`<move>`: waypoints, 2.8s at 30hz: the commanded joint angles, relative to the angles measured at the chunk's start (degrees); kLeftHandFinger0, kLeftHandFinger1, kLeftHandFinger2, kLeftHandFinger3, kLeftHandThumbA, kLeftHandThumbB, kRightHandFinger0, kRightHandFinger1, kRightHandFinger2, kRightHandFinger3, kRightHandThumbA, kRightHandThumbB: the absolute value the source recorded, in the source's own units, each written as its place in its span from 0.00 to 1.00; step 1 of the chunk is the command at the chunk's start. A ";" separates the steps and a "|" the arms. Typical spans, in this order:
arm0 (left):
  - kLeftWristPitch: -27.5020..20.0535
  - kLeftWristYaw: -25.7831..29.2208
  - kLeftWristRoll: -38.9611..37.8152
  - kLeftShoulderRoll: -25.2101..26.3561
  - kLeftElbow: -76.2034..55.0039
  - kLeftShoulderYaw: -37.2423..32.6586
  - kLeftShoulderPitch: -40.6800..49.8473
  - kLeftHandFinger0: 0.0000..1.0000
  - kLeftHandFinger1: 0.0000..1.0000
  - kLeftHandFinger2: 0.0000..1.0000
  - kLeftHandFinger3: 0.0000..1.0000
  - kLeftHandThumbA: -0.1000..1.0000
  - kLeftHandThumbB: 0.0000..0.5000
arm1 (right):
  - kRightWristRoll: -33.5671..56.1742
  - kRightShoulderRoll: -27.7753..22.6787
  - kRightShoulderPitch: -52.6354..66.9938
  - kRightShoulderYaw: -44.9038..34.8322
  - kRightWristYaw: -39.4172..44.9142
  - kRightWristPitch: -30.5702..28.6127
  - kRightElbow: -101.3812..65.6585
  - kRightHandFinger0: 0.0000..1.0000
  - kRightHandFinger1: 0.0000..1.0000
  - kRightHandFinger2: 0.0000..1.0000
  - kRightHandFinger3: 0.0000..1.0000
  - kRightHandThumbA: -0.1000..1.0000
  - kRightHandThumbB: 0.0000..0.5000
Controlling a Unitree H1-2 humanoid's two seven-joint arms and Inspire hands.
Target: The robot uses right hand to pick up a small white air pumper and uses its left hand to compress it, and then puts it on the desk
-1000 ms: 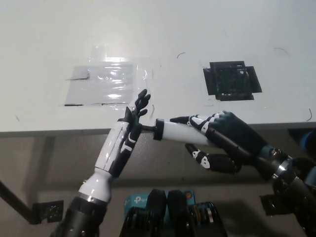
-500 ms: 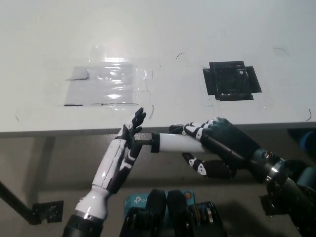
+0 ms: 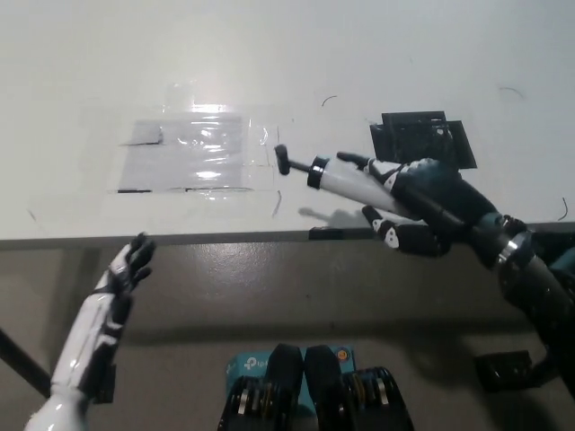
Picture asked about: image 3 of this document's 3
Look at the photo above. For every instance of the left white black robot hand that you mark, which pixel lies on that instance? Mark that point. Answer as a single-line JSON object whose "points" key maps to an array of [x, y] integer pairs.
{"points": [[85, 341]]}

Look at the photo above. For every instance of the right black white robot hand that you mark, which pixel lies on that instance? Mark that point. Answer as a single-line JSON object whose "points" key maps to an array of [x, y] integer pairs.
{"points": [[444, 197]]}

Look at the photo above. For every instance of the small white air pump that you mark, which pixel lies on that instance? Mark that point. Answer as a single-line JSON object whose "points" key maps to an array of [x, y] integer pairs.
{"points": [[346, 182]]}

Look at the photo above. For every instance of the black diagonal table brace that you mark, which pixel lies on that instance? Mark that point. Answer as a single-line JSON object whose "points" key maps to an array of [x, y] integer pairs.
{"points": [[22, 359]]}

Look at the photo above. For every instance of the black tape square marker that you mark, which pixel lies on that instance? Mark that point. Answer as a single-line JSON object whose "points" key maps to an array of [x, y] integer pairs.
{"points": [[413, 139]]}

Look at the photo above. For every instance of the black tape strip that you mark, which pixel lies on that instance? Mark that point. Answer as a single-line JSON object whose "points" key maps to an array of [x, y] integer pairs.
{"points": [[325, 233]]}

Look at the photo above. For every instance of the teal router box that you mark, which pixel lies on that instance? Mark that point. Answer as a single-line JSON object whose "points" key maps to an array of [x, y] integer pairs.
{"points": [[245, 366]]}

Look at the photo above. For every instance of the clear plastic bag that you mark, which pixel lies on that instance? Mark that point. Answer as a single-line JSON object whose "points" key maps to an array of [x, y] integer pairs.
{"points": [[179, 157]]}

